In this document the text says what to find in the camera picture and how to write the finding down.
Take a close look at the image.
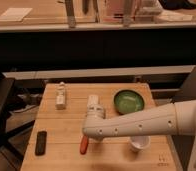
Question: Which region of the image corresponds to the red pepper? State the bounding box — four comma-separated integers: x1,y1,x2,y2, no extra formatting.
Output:
80,136,89,154

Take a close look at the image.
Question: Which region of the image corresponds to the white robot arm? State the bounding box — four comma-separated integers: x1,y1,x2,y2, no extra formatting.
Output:
82,100,196,171

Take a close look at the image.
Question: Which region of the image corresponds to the white sponge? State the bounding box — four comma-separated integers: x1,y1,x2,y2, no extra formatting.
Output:
87,94,99,106

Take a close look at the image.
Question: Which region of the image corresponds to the green bowl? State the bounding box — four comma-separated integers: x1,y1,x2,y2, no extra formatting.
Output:
113,89,145,115

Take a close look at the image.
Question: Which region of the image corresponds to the white plastic bottle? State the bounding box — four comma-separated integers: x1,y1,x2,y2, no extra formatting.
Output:
56,82,66,110

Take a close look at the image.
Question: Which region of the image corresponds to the white paper cup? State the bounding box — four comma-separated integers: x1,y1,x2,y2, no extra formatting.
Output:
130,136,150,152

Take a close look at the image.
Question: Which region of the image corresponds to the black rectangular remote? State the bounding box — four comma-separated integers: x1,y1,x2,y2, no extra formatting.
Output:
35,131,47,156

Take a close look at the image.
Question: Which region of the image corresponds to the black chair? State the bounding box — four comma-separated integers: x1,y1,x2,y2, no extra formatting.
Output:
0,78,35,160

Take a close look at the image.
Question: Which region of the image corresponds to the white paper sheet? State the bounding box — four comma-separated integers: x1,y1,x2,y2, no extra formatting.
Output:
0,8,32,22

